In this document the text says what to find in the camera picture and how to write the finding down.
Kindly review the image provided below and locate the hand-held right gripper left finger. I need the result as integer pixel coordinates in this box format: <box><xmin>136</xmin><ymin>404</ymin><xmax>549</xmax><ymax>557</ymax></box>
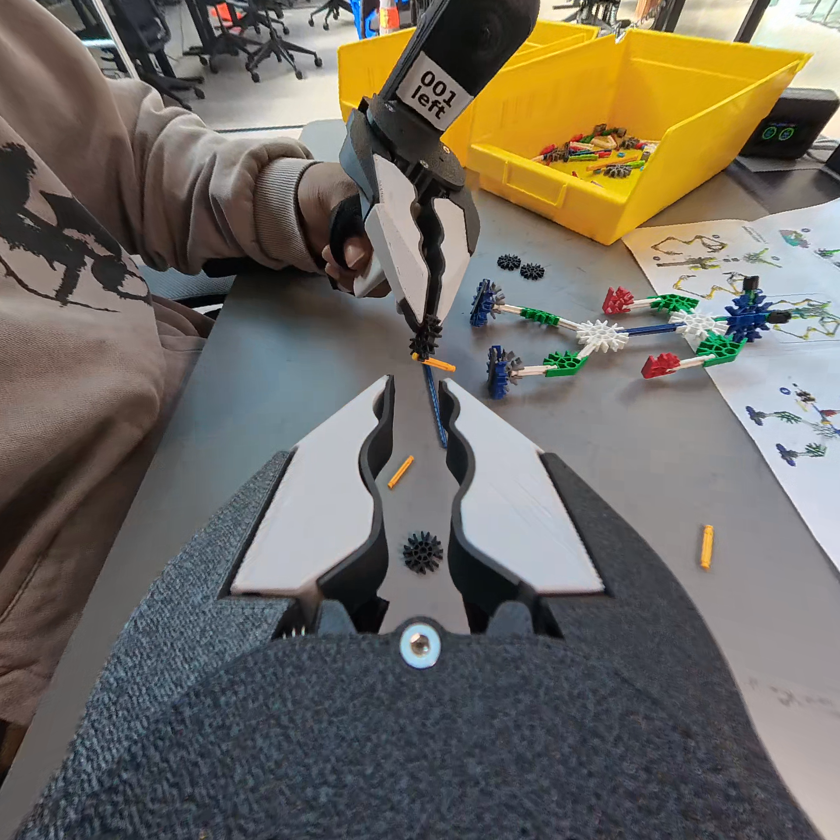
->
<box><xmin>230</xmin><ymin>375</ymin><xmax>396</xmax><ymax>623</ymax></box>

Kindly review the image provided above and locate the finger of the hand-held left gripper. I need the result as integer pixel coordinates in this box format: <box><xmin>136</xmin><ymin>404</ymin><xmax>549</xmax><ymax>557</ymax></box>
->
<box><xmin>428</xmin><ymin>197</ymin><xmax>473</xmax><ymax>322</ymax></box>
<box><xmin>363</xmin><ymin>154</ymin><xmax>434</xmax><ymax>329</ymax></box>

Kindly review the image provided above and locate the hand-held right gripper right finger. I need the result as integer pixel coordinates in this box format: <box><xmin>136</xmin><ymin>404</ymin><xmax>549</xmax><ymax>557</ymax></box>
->
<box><xmin>438</xmin><ymin>378</ymin><xmax>606</xmax><ymax>623</ymax></box>

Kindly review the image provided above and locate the yellow plastic bin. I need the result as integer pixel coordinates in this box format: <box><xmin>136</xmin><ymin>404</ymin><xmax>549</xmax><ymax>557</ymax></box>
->
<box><xmin>336</xmin><ymin>20</ymin><xmax>601</xmax><ymax>168</ymax></box>
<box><xmin>467</xmin><ymin>28</ymin><xmax>815</xmax><ymax>247</ymax></box>

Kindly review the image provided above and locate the person's left forearm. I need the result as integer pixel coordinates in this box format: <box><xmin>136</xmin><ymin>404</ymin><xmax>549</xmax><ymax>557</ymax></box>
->
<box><xmin>85</xmin><ymin>79</ymin><xmax>329</xmax><ymax>277</ymax></box>

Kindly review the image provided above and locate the grey desk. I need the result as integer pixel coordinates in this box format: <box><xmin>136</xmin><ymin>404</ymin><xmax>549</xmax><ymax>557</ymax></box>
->
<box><xmin>0</xmin><ymin>118</ymin><xmax>840</xmax><ymax>840</ymax></box>

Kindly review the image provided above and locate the person's left hand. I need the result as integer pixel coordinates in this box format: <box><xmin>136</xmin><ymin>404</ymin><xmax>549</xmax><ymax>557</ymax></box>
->
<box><xmin>295</xmin><ymin>161</ymin><xmax>376</xmax><ymax>293</ymax></box>

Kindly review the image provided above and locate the long blue toy rod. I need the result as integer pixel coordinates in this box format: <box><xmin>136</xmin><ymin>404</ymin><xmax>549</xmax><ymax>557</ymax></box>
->
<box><xmin>423</xmin><ymin>364</ymin><xmax>450</xmax><ymax>450</ymax></box>

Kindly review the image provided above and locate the colourful toy rod model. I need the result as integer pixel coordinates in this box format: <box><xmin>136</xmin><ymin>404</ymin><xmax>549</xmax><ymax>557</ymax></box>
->
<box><xmin>469</xmin><ymin>276</ymin><xmax>794</xmax><ymax>401</ymax></box>

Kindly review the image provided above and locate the pile of colourful toy pieces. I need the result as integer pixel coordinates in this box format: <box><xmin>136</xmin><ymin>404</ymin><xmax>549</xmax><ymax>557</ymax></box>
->
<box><xmin>530</xmin><ymin>122</ymin><xmax>660</xmax><ymax>181</ymax></box>

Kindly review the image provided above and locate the black padded chair armrest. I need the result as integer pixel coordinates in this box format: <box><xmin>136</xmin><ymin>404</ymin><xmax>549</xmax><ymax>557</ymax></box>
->
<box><xmin>138</xmin><ymin>259</ymin><xmax>237</xmax><ymax>312</ymax></box>

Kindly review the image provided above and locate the person's beige shirt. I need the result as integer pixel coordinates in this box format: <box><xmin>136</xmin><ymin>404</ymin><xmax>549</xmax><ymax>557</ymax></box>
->
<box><xmin>0</xmin><ymin>0</ymin><xmax>227</xmax><ymax>726</ymax></box>

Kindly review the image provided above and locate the printed instruction sheet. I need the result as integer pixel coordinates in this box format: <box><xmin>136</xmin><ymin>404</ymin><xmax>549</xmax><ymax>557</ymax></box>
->
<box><xmin>622</xmin><ymin>197</ymin><xmax>840</xmax><ymax>575</ymax></box>

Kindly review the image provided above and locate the black device with green lights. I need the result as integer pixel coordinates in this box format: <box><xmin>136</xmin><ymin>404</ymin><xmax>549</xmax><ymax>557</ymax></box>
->
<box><xmin>738</xmin><ymin>87</ymin><xmax>840</xmax><ymax>160</ymax></box>

